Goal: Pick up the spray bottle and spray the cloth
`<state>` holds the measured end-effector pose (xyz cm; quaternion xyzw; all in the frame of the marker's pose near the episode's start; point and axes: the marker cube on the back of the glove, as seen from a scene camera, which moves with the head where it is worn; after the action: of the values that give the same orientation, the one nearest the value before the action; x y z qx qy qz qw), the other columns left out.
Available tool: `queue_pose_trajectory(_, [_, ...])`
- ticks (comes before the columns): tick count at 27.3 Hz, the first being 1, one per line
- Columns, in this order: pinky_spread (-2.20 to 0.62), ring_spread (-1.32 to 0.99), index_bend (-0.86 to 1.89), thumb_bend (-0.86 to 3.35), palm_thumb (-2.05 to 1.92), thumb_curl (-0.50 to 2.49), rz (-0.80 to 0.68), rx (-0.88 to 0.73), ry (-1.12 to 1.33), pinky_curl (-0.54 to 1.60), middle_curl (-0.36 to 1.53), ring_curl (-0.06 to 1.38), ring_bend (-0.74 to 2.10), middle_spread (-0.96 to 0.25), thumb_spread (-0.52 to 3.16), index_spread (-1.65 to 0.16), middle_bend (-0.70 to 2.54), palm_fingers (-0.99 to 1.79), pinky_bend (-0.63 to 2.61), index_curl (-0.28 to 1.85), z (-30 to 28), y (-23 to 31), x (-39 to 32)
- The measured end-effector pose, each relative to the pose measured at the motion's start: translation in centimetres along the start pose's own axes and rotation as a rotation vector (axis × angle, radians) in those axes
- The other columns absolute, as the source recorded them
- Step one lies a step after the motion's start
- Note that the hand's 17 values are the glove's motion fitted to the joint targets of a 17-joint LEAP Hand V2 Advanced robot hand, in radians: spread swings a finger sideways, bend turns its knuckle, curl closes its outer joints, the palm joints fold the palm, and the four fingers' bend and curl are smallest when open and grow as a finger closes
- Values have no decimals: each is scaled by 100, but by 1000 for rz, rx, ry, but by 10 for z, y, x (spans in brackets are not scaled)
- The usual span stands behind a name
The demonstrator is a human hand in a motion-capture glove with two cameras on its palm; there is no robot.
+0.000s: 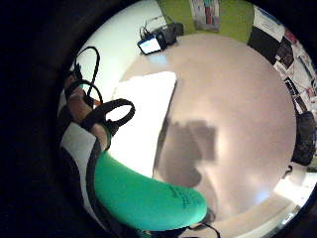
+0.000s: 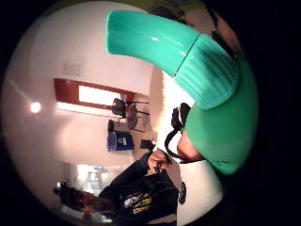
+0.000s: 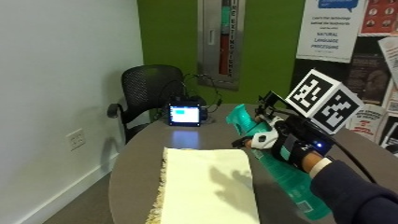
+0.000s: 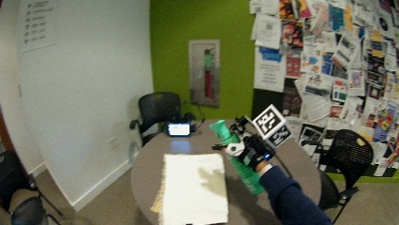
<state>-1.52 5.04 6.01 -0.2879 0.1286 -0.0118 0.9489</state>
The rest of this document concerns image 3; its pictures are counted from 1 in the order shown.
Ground teal spray bottle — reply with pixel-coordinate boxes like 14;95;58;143
225;104;333;221

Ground cream fringed cloth mat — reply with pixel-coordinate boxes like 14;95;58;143
144;147;261;224

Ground small black monitor device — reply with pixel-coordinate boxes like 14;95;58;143
167;96;208;128

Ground white marker cube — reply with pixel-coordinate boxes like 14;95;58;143
285;68;366;135

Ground white and red flyer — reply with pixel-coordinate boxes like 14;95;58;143
347;108;389;144

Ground black mesh office chair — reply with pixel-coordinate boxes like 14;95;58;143
106;64;185;145

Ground red fire extinguisher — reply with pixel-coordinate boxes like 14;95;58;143
219;0;235;77

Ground fire extinguisher cabinet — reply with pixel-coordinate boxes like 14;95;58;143
196;0;247;91

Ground black and white flyer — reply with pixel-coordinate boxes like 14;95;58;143
378;115;398;155

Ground dark poster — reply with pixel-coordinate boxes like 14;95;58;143
345;54;392;106

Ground white poster with blue bubble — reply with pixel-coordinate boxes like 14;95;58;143
295;0;369;64

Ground white paper sheet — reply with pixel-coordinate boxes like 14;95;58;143
377;36;398;90

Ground red poster with faces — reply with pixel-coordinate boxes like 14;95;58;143
357;0;398;37

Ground black cables behind monitor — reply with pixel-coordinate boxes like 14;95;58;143
156;73;224;117

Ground black cable on glove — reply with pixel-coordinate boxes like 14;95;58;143
285;106;378;185

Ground white wall outlet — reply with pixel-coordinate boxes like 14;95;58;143
66;128;87;152

